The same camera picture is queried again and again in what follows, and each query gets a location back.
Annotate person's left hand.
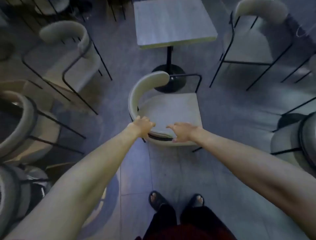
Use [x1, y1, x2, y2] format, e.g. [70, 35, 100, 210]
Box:
[127, 115, 156, 140]

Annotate person's right hand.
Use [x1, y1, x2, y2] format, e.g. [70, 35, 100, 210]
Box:
[166, 122, 201, 143]

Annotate beige chair with black frame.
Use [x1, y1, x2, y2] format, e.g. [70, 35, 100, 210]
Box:
[0, 164, 54, 240]
[209, 0, 295, 91]
[128, 71, 204, 153]
[0, 90, 87, 165]
[281, 54, 316, 84]
[21, 20, 113, 116]
[32, 0, 72, 16]
[270, 96, 316, 178]

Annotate person's left forearm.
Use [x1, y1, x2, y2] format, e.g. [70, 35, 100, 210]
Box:
[0, 125, 140, 240]

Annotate person's right forearm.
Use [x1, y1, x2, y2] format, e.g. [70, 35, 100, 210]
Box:
[194, 127, 316, 240]

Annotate right black sandal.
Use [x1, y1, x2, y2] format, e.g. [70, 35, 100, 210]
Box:
[189, 194, 205, 209]

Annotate black sandal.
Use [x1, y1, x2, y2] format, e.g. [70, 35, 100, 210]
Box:
[148, 190, 170, 212]
[189, 194, 205, 209]

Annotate left black sandal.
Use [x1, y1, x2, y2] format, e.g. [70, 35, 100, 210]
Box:
[148, 190, 170, 212]

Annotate dark trousers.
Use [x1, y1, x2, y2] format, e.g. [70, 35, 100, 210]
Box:
[143, 204, 237, 240]

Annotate dark red shirt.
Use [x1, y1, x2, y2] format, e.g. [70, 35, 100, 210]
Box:
[148, 224, 232, 240]

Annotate black round table base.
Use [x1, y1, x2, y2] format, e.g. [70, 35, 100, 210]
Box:
[277, 112, 303, 131]

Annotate grey wooden table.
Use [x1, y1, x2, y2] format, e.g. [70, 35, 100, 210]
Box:
[133, 0, 218, 94]

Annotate black bag with white stripes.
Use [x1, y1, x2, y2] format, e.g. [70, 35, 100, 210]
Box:
[23, 182, 50, 206]

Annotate brown cardboard box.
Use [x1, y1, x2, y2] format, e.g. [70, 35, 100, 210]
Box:
[0, 79, 83, 114]

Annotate white cable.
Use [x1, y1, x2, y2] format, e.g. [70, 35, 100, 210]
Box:
[296, 23, 308, 38]

